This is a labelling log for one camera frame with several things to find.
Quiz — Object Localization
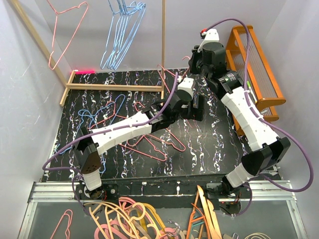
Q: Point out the blue hanger hung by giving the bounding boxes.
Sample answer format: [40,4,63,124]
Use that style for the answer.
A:
[100,0,120,69]
[124,2,146,57]
[108,0,137,70]

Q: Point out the pink wire hanger hung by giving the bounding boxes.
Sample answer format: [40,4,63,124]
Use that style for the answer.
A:
[47,0,89,70]

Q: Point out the light blue wire hanger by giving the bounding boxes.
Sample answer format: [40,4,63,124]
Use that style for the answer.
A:
[100,0,129,70]

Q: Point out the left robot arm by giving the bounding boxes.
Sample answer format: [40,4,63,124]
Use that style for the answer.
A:
[72,78,204,199]

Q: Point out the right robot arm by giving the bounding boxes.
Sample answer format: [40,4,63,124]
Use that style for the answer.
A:
[188,29,291,198]

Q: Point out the wooden hangers pile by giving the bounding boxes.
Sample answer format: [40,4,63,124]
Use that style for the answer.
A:
[185,185,239,239]

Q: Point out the pile of plastic hangers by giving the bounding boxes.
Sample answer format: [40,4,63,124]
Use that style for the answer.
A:
[84,197,186,239]

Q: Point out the orange wooden shelf rack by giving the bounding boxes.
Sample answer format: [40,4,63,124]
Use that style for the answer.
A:
[226,25,286,122]

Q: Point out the green white pen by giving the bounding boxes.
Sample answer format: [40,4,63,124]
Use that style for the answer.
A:
[247,81,257,104]

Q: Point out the pink plastic marker strip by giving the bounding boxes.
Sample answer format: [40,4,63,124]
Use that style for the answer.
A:
[74,70,96,75]

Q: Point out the pink hanger on glass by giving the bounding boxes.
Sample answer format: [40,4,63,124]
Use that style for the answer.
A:
[49,209,73,239]

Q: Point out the tangled pink wire hangers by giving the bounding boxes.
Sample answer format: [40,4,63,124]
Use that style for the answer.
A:
[88,101,186,162]

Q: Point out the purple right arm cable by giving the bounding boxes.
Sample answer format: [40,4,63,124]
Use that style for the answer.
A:
[203,17,314,217]

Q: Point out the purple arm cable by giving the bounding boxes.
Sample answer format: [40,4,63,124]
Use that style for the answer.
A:
[203,17,314,217]
[42,72,179,216]

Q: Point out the tangled blue wire hangers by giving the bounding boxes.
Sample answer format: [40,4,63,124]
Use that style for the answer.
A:
[77,94,126,131]

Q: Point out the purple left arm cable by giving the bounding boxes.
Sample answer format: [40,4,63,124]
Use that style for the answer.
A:
[42,72,179,216]

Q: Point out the wooden clothes rack frame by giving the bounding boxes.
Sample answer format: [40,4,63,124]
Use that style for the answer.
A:
[8,0,166,107]

